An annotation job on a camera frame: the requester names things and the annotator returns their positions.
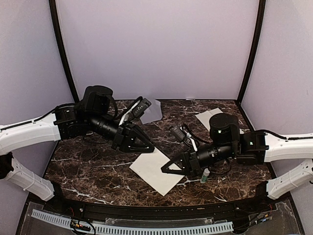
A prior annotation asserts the white slotted cable duct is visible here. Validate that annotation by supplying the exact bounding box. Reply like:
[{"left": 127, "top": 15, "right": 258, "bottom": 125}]
[{"left": 31, "top": 209, "right": 234, "bottom": 235}]

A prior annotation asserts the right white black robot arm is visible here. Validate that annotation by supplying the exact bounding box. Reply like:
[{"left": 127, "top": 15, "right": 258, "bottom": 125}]
[{"left": 161, "top": 113, "right": 313, "bottom": 212}]

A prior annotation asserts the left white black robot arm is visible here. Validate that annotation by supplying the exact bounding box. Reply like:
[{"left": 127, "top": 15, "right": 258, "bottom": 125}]
[{"left": 0, "top": 85, "right": 155, "bottom": 213}]

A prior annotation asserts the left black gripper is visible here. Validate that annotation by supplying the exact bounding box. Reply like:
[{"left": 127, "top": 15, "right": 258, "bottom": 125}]
[{"left": 88, "top": 112, "right": 157, "bottom": 153}]

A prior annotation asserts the beige letter paper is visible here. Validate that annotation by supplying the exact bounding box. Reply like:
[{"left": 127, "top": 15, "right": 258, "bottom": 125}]
[{"left": 130, "top": 147, "right": 183, "bottom": 196}]

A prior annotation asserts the green glue stick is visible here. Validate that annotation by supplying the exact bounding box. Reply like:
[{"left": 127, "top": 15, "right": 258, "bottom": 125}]
[{"left": 200, "top": 168, "right": 210, "bottom": 184}]

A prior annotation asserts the black frame post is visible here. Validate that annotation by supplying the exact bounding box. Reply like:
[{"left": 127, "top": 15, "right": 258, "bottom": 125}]
[
  {"left": 48, "top": 0, "right": 79, "bottom": 102},
  {"left": 236, "top": 0, "right": 266, "bottom": 105}
]

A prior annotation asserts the black front rail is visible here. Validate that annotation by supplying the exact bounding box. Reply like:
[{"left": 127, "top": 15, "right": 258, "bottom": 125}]
[{"left": 26, "top": 178, "right": 278, "bottom": 220}]

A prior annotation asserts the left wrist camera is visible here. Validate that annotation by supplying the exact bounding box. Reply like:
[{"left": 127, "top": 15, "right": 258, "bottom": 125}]
[{"left": 119, "top": 97, "right": 152, "bottom": 125}]

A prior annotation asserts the left black frame post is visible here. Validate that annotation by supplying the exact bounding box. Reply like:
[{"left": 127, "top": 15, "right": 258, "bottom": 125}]
[{"left": 48, "top": 0, "right": 79, "bottom": 102}]

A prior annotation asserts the grey envelope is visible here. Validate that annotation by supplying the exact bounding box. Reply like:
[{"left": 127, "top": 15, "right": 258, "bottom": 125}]
[{"left": 140, "top": 98, "right": 163, "bottom": 124}]

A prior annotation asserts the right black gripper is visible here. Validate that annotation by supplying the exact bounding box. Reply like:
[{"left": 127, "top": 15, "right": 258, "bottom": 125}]
[{"left": 160, "top": 142, "right": 236, "bottom": 178}]

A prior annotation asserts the right black frame post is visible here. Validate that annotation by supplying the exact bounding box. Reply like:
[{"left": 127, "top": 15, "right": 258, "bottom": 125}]
[{"left": 236, "top": 0, "right": 266, "bottom": 105}]

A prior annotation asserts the small circuit board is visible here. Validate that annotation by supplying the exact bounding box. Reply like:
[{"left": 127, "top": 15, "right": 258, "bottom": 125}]
[{"left": 70, "top": 220, "right": 91, "bottom": 232}]

